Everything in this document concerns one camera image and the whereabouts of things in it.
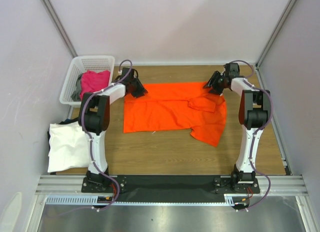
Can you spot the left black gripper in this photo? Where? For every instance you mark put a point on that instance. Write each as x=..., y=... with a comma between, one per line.
x=141, y=90

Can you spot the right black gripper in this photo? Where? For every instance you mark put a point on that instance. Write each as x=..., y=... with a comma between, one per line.
x=215, y=81

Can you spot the orange t shirt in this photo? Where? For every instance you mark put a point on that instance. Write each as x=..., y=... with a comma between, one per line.
x=177, y=106

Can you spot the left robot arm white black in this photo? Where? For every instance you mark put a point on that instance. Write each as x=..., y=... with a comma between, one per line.
x=94, y=118

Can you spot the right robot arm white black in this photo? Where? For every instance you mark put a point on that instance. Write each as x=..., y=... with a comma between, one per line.
x=255, y=113

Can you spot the pink t shirt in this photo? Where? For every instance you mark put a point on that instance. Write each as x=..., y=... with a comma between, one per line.
x=92, y=81

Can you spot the grey t shirt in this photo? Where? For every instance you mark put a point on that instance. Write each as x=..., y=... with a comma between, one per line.
x=78, y=89

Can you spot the white plastic laundry basket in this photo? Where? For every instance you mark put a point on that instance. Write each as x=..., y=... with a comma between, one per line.
x=79, y=65

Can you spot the folded white t shirt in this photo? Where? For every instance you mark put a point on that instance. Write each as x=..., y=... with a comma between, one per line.
x=68, y=147

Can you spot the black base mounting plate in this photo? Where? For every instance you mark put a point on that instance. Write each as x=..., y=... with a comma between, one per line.
x=180, y=190

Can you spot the white cable duct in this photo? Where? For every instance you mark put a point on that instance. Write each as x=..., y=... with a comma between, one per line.
x=139, y=199

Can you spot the right aluminium corner post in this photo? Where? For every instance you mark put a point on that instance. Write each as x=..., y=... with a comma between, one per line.
x=276, y=31

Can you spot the aluminium corner post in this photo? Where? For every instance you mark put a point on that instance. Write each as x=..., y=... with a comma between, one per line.
x=276, y=31
x=59, y=26

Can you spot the aluminium frame rail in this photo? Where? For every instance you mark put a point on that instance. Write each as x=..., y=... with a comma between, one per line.
x=280, y=185

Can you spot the left aluminium corner post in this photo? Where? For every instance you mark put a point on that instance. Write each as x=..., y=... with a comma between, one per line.
x=59, y=26

